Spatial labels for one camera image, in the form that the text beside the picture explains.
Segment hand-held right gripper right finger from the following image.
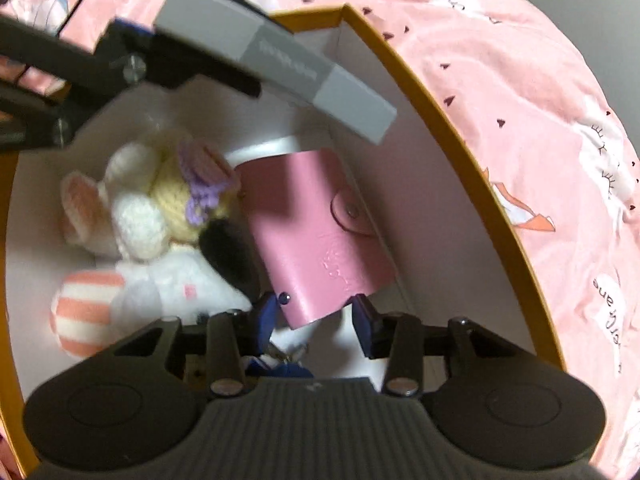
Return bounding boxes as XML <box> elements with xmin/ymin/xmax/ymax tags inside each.
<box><xmin>351</xmin><ymin>295</ymin><xmax>522</xmax><ymax>396</ymax></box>

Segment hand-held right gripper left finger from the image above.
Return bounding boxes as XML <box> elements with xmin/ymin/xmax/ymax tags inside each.
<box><xmin>112</xmin><ymin>293</ymin><xmax>279</xmax><ymax>398</ymax></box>

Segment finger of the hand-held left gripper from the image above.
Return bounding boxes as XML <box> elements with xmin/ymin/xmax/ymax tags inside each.
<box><xmin>0</xmin><ymin>12</ymin><xmax>264</xmax><ymax>152</ymax></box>

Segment pink snap wallet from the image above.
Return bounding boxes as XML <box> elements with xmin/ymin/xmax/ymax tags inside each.
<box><xmin>234</xmin><ymin>147</ymin><xmax>399</xmax><ymax>332</ymax></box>

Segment orange cardboard box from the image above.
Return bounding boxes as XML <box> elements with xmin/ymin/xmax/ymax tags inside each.
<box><xmin>0</xmin><ymin>4</ymin><xmax>568</xmax><ymax>480</ymax></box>

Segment grey rectangular box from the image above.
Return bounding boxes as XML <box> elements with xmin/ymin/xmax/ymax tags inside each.
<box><xmin>152</xmin><ymin>0</ymin><xmax>399</xmax><ymax>145</ymax></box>

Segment white plush toy striped feet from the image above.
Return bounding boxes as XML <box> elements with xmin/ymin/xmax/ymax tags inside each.
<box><xmin>50</xmin><ymin>219</ymin><xmax>262</xmax><ymax>362</ymax></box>

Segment cream crochet doll purple flower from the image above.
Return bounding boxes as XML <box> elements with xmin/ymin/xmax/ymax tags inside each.
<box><xmin>60</xmin><ymin>137</ymin><xmax>242</xmax><ymax>262</ymax></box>

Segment pink printed blanket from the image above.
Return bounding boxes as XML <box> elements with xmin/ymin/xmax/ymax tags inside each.
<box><xmin>0</xmin><ymin>0</ymin><xmax>640</xmax><ymax>480</ymax></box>

